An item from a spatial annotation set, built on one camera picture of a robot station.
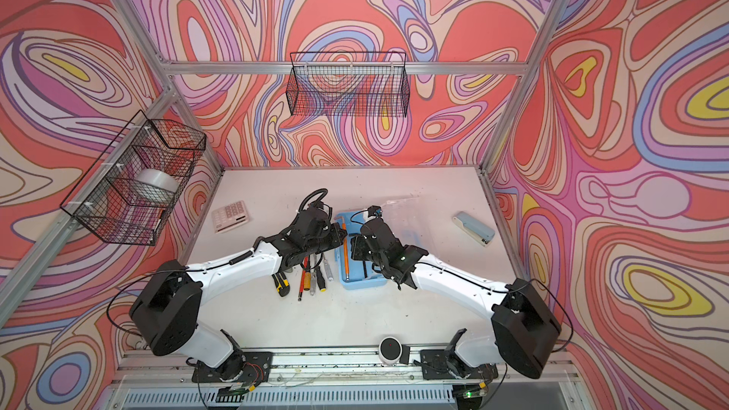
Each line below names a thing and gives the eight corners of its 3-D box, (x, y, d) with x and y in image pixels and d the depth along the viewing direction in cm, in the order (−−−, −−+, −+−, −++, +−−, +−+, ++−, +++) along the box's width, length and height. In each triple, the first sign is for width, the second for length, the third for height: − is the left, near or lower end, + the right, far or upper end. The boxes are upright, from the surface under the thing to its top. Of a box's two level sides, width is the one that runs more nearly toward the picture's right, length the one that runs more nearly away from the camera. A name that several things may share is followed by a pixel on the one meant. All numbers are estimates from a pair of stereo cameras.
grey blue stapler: (484, 249, 97) (488, 242, 94) (450, 222, 105) (453, 215, 101) (494, 239, 100) (498, 232, 96) (460, 213, 107) (463, 206, 104)
